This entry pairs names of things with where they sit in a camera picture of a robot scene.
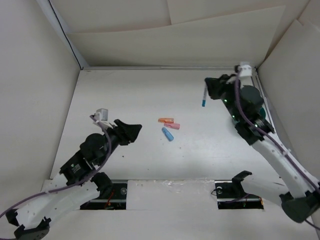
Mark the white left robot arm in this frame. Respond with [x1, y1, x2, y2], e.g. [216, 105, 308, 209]
[1, 119, 142, 240]

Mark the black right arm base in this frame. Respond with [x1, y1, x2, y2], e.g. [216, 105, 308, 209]
[210, 170, 264, 210]

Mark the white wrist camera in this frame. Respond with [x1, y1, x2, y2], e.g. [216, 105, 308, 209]
[93, 108, 109, 125]
[238, 61, 253, 78]

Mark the blue highlighter marker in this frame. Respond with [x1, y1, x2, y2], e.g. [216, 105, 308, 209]
[161, 127, 174, 142]

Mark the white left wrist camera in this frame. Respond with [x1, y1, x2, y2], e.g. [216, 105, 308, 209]
[93, 108, 109, 125]

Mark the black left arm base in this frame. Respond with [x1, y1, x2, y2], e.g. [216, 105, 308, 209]
[80, 179, 128, 211]

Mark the blue capped white pen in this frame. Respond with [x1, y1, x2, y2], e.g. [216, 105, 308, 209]
[201, 84, 208, 107]

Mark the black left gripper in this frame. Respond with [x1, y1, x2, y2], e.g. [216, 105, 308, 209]
[97, 119, 142, 166]

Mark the aluminium side rail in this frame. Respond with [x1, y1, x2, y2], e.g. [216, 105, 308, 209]
[249, 69, 288, 171]

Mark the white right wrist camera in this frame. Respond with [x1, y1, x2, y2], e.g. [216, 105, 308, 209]
[238, 61, 253, 78]

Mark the teal round divided container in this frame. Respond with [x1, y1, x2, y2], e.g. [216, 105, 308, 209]
[259, 107, 267, 119]

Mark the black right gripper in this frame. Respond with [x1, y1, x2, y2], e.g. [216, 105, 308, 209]
[205, 73, 242, 122]

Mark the orange highlighter marker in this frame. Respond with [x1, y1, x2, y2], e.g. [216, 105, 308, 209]
[158, 117, 175, 124]

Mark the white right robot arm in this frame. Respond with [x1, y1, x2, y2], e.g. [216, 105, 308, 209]
[204, 74, 320, 223]

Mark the pink highlighter marker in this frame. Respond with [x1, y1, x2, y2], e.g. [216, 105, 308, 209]
[164, 122, 181, 130]

